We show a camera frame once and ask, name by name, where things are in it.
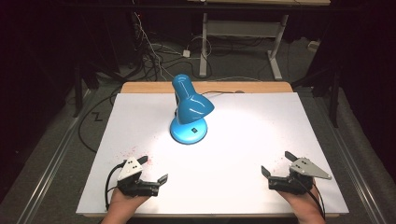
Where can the white table cover board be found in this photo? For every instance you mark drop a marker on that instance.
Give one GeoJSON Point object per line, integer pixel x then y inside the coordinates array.
{"type": "Point", "coordinates": [249, 140]}

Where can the white metal desk frame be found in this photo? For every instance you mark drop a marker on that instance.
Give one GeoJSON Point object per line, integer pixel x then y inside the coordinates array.
{"type": "Point", "coordinates": [244, 29]}

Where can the white power adapter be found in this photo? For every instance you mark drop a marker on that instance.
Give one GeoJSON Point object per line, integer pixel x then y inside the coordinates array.
{"type": "Point", "coordinates": [186, 53]}

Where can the metal floor rail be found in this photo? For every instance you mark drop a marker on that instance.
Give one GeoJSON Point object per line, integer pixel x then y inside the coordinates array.
{"type": "Point", "coordinates": [49, 168]}
{"type": "Point", "coordinates": [355, 174]}

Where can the blue desk lamp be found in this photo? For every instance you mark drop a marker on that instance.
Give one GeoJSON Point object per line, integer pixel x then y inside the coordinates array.
{"type": "Point", "coordinates": [190, 107]}

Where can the person's left hand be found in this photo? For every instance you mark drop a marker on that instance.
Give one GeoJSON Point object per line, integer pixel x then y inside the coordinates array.
{"type": "Point", "coordinates": [124, 203]}

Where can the person's right hand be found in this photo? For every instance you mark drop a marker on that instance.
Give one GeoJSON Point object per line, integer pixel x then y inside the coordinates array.
{"type": "Point", "coordinates": [306, 203]}

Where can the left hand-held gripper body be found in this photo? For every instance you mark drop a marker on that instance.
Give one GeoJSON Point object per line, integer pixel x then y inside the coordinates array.
{"type": "Point", "coordinates": [134, 186]}

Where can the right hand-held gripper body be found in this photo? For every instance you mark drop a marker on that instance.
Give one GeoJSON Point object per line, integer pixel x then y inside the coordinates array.
{"type": "Point", "coordinates": [292, 183]}

